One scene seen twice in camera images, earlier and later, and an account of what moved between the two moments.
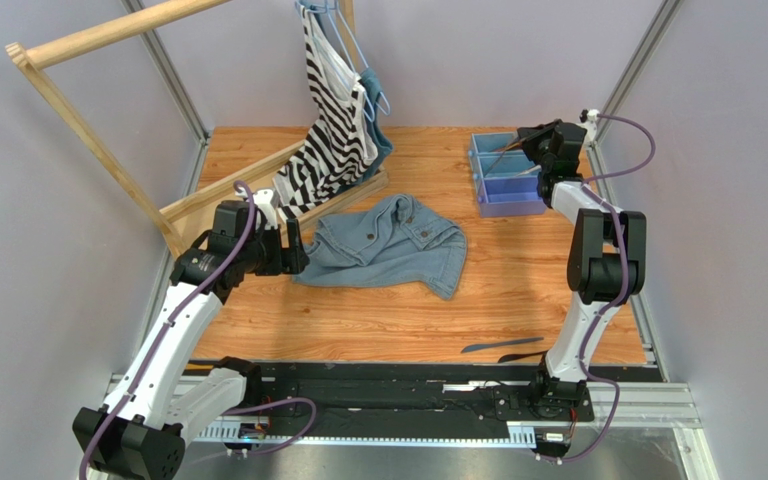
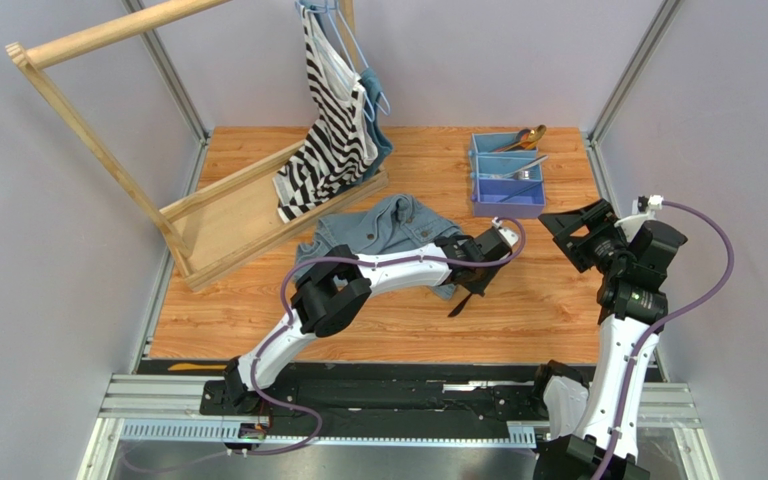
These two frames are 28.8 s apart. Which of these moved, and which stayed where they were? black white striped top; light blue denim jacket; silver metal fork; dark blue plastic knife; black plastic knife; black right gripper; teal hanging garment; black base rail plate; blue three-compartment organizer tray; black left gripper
Moved: silver metal fork; black plastic knife; black right gripper; black left gripper; dark blue plastic knife
Stayed: blue three-compartment organizer tray; light blue denim jacket; teal hanging garment; black white striped top; black base rail plate
